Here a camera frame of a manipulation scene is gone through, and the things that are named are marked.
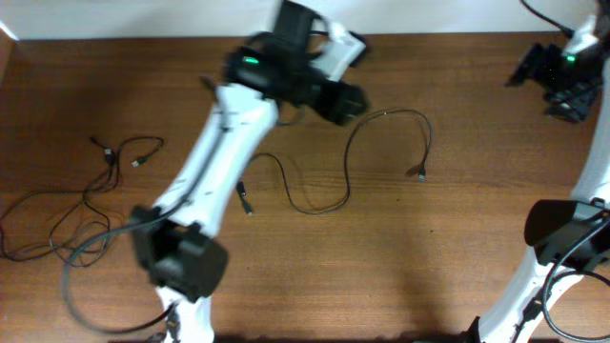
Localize long black usb cable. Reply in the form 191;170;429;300
0;137;120;263

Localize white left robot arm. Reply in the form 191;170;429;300
131;1;367;342

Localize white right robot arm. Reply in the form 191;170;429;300
454;0;609;343

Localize thin black usb cable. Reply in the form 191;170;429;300
235;108;434;218

